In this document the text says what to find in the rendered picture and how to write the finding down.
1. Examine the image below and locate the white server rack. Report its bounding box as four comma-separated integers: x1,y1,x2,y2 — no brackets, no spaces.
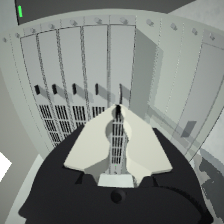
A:
0,9,224,162

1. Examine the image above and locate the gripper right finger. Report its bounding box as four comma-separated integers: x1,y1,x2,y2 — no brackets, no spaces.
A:
118,104,214,224

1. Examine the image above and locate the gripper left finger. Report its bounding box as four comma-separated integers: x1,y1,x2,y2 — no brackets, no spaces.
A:
18,104,118,219

